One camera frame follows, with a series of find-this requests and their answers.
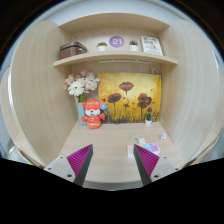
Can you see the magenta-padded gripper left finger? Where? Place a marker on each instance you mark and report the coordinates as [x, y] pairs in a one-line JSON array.
[[60, 166]]

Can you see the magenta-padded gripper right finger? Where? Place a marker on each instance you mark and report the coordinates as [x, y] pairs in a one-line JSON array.
[[164, 166]]

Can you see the small potted plant, white pot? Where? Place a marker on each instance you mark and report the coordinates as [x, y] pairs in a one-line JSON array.
[[148, 120]]

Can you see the light blue vase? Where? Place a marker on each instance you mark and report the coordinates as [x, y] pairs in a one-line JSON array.
[[81, 113]]

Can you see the red plush toy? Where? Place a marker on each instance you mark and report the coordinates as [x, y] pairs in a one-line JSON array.
[[93, 115]]

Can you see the yellow poppy flower painting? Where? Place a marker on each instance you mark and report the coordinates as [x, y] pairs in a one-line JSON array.
[[130, 96]]

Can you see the pink and white flower bouquet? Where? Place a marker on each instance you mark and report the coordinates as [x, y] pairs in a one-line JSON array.
[[81, 85]]

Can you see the white light bar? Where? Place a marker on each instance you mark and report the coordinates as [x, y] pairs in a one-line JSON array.
[[125, 62]]

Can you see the light wooden shelf unit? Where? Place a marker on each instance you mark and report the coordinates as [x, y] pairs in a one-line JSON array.
[[113, 50]]

